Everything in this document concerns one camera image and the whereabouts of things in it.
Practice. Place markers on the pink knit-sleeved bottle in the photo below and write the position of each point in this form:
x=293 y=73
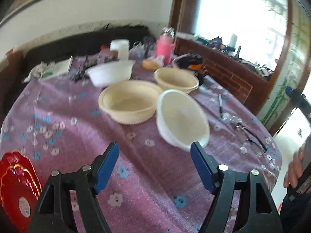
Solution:
x=165 y=45

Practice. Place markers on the black electronic device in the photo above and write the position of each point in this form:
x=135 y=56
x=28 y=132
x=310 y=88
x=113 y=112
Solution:
x=89 y=63

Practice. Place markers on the large red glass plate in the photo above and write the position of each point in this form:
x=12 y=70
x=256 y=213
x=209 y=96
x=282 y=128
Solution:
x=12 y=189

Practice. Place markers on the silver pen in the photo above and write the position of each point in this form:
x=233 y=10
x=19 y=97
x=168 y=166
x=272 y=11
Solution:
x=221 y=110

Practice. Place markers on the white foam bowl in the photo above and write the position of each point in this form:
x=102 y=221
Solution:
x=106 y=74
x=180 y=120

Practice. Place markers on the cream plastic bowl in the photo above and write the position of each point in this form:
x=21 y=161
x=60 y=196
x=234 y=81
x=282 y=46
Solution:
x=169 y=78
x=130 y=102

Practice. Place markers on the bread in plastic bag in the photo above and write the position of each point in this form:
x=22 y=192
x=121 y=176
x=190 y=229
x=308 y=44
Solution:
x=153 y=63

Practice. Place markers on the purple floral tablecloth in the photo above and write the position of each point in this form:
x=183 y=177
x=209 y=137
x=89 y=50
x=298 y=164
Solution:
x=154 y=187

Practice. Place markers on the person's right hand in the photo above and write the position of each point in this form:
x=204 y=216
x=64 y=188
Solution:
x=295 y=169

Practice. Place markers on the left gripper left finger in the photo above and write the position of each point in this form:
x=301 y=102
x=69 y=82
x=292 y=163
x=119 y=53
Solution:
x=54 y=209

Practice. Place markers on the white plastic jar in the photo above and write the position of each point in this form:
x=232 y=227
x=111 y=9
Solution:
x=122 y=47

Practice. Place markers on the small red gold-rimmed plate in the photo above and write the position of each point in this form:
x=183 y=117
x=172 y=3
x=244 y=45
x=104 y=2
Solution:
x=19 y=198

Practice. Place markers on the black sofa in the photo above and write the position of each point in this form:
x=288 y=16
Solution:
x=84 y=44

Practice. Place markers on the white rag and paper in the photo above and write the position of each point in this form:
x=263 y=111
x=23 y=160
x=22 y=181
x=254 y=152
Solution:
x=44 y=71

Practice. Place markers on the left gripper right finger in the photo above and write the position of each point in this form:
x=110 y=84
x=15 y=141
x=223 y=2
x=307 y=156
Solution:
x=240 y=200

